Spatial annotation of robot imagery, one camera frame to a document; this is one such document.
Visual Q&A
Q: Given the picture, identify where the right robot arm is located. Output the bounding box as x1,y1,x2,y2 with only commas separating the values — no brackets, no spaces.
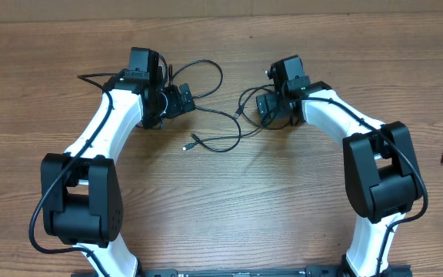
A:
257,55,428,276

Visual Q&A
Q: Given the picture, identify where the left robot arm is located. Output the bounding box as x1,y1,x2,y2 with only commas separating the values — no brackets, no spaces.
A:
28,47,195,276

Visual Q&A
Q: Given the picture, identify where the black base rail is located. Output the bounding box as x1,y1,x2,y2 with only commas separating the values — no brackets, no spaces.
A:
71,265,413,277

